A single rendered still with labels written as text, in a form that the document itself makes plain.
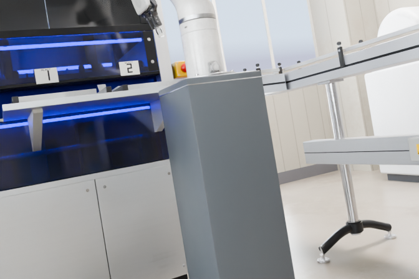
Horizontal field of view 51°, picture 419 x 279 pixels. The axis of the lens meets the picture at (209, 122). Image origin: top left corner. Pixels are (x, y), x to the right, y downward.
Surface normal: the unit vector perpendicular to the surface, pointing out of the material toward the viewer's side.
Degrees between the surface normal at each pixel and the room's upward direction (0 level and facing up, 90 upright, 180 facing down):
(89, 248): 90
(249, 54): 90
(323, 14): 90
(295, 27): 90
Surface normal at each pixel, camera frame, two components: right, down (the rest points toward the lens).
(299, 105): 0.43, -0.08
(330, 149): -0.89, 0.14
